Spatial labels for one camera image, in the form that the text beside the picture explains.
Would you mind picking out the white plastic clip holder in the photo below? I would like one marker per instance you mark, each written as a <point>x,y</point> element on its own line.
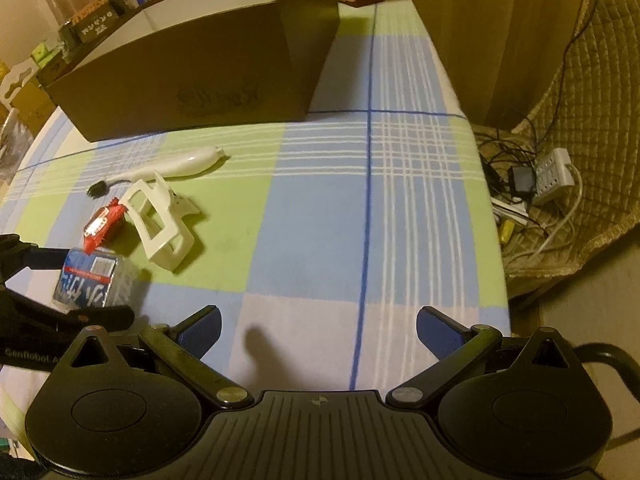
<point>182,206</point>

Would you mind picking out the white cardboard hanger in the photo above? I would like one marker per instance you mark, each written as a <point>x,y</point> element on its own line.
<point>15,85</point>

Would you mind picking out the red snack packet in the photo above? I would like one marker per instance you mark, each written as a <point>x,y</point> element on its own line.
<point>102,225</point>

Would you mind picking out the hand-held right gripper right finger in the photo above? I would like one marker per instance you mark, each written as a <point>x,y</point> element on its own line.
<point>441,335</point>

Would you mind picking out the black power adapter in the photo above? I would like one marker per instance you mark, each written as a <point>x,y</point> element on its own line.
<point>521,180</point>

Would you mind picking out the beige quilted cushion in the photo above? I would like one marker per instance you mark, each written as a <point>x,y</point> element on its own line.
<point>600,110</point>

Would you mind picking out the checked cloth desktop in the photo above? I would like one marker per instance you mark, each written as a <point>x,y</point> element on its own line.
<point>320,240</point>

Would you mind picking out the small green box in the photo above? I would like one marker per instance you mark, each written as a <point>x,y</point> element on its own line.
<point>45,52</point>

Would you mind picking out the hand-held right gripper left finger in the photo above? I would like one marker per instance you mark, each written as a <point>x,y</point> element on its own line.
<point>200,332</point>

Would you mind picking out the blue tissue pack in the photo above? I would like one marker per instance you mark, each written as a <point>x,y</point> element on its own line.
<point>95,280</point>

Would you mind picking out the small yellow item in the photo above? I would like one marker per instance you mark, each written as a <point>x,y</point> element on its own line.
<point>506,231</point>

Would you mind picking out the white brush with black head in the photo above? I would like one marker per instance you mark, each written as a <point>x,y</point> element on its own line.
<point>195,162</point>

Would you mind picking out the brown cardboard box white inside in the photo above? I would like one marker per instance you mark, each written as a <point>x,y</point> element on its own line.
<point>200,70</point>

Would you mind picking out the black box with orange print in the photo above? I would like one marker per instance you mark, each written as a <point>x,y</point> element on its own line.
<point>95,22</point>

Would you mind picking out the beige curtain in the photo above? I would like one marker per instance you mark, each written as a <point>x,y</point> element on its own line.
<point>475,35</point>

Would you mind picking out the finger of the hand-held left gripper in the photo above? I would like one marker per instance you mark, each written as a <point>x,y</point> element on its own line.
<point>45,259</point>
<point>90,316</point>

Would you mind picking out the plain cardboard carton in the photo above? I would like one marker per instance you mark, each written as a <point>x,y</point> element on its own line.
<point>32,107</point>

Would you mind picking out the white power strip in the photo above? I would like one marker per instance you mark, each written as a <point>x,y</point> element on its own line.
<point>550,175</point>

